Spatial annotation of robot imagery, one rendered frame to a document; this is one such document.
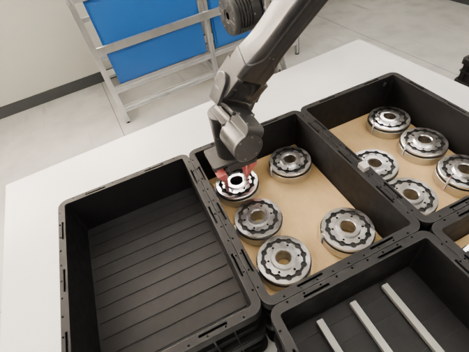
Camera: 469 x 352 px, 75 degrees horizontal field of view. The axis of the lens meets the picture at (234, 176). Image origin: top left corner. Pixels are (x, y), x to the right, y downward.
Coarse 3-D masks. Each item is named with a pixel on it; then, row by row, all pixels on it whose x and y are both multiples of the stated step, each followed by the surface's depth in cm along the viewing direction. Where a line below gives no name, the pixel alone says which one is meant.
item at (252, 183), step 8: (240, 168) 75; (248, 176) 73; (256, 176) 73; (216, 184) 73; (224, 184) 73; (248, 184) 71; (256, 184) 71; (224, 192) 71; (232, 192) 70; (240, 192) 70; (248, 192) 70
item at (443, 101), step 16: (368, 80) 81; (336, 96) 78; (432, 96) 73; (304, 112) 75; (464, 112) 68; (320, 128) 71; (336, 144) 67; (416, 208) 53; (448, 208) 52; (432, 224) 52
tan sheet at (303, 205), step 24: (264, 168) 78; (312, 168) 76; (216, 192) 75; (264, 192) 73; (288, 192) 72; (312, 192) 71; (336, 192) 70; (288, 216) 68; (312, 216) 67; (312, 240) 63; (312, 264) 59
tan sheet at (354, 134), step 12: (360, 120) 86; (336, 132) 84; (348, 132) 83; (360, 132) 82; (348, 144) 80; (360, 144) 79; (372, 144) 79; (384, 144) 78; (396, 144) 78; (396, 156) 75; (408, 168) 72; (420, 168) 71; (432, 168) 71; (420, 180) 69; (432, 180) 69; (444, 192) 66; (444, 204) 64
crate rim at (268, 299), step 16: (288, 112) 76; (208, 144) 72; (192, 160) 70; (352, 160) 63; (368, 176) 60; (208, 192) 62; (384, 192) 56; (400, 208) 54; (224, 224) 56; (416, 224) 51; (240, 240) 54; (384, 240) 50; (240, 256) 52; (352, 256) 49; (368, 256) 49; (256, 272) 49; (320, 272) 48; (336, 272) 48; (256, 288) 48; (288, 288) 47; (304, 288) 47; (272, 304) 46
